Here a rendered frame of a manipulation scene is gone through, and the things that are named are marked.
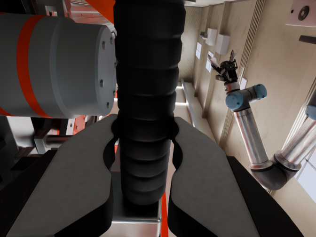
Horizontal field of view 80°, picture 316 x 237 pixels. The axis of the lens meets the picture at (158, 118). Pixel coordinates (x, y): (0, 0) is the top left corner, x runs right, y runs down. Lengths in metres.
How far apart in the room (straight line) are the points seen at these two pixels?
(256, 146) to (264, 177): 0.13
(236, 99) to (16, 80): 0.78
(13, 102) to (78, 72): 0.09
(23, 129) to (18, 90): 0.13
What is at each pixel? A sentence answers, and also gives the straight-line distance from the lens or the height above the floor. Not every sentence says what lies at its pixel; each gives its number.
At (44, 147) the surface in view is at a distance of 0.42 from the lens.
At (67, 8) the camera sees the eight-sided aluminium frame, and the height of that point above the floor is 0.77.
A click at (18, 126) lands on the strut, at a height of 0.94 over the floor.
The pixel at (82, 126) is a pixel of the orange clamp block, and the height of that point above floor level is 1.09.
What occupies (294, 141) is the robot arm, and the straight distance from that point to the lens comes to 1.00.
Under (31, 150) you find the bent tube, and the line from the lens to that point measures 0.39.
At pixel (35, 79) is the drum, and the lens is 0.26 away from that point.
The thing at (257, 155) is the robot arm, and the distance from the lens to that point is 0.95.
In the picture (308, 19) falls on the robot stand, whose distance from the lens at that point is 0.65.
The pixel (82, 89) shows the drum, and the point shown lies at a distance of 0.24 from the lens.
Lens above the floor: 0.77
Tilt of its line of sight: 29 degrees up
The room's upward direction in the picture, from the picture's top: 176 degrees counter-clockwise
